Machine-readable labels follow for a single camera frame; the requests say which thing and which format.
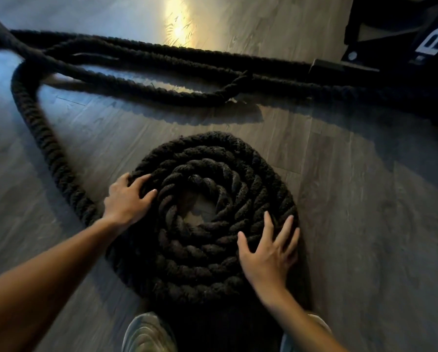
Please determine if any person's left forearm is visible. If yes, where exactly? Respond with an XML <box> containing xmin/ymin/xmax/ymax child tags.
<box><xmin>0</xmin><ymin>214</ymin><xmax>123</xmax><ymax>352</ymax></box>

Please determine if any black gym rack base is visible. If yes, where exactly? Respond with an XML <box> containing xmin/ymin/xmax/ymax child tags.
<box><xmin>309</xmin><ymin>0</ymin><xmax>438</xmax><ymax>129</ymax></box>

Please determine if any person's left grey sneaker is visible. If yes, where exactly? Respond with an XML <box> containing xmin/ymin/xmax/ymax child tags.
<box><xmin>122</xmin><ymin>312</ymin><xmax>177</xmax><ymax>352</ymax></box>

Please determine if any person's right forearm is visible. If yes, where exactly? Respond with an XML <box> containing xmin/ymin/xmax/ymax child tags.
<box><xmin>263</xmin><ymin>286</ymin><xmax>348</xmax><ymax>352</ymax></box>

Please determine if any person's grey sneaker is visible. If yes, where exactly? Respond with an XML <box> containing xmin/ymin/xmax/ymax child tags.
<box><xmin>122</xmin><ymin>312</ymin><xmax>177</xmax><ymax>352</ymax></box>
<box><xmin>279</xmin><ymin>314</ymin><xmax>332</xmax><ymax>352</ymax></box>

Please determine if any person's left hand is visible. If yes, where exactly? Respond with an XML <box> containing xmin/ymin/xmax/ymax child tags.
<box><xmin>102</xmin><ymin>173</ymin><xmax>158</xmax><ymax>231</ymax></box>

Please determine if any person's right hand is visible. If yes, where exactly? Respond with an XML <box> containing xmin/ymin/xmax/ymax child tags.
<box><xmin>236</xmin><ymin>210</ymin><xmax>300</xmax><ymax>297</ymax></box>

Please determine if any thick black rope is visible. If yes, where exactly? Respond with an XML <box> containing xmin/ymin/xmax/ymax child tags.
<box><xmin>0</xmin><ymin>12</ymin><xmax>313</xmax><ymax>108</ymax></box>
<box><xmin>10</xmin><ymin>36</ymin><xmax>438</xmax><ymax>309</ymax></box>

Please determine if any person's right grey sneaker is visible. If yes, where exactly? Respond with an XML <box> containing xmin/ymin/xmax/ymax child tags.
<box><xmin>279</xmin><ymin>314</ymin><xmax>332</xmax><ymax>352</ymax></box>

